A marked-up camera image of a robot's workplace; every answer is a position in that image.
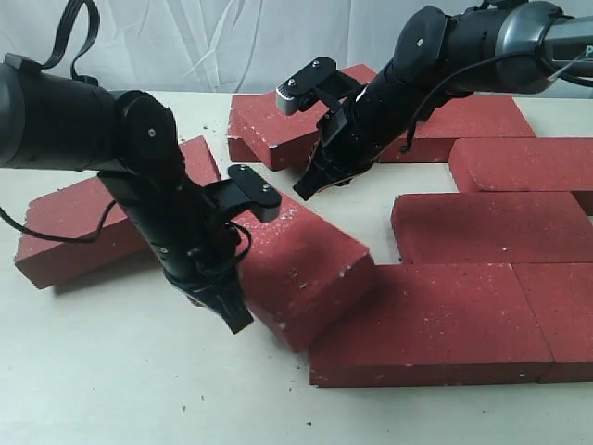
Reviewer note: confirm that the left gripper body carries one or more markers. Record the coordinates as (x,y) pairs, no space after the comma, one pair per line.
(189,228)

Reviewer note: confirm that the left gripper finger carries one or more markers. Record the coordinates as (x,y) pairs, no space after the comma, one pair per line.
(226,298)

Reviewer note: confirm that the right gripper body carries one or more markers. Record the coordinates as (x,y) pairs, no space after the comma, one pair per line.
(359,132)

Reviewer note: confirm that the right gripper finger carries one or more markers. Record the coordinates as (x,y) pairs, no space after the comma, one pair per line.
(315,178)

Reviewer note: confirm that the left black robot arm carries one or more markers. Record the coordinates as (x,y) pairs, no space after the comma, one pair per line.
(130,141)

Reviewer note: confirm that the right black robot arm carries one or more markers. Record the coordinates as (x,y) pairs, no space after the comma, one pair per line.
(516,47)

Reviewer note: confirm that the back left base brick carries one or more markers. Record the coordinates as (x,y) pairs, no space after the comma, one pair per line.
(239,151)

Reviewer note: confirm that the base brick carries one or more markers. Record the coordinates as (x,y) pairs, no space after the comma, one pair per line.
(239,151)
(474,117)

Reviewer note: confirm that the back right base brick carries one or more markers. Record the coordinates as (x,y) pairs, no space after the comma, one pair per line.
(474,117)

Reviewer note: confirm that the right second-row brick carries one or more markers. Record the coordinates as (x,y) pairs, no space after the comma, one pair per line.
(522,165)

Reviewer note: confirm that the front large red brick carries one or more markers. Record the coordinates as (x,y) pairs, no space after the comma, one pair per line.
(434,325)

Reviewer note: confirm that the right third-row brick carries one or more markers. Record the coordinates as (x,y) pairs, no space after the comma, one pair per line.
(508,227)

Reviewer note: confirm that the grey fabric backdrop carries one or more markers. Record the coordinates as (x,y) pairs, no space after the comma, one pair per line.
(230,46)

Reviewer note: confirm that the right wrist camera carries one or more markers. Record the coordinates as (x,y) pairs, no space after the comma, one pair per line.
(319,81)

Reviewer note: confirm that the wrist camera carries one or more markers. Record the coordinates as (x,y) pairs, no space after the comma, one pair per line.
(319,81)
(244,190)

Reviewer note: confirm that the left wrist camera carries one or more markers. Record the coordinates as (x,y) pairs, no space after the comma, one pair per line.
(244,190)

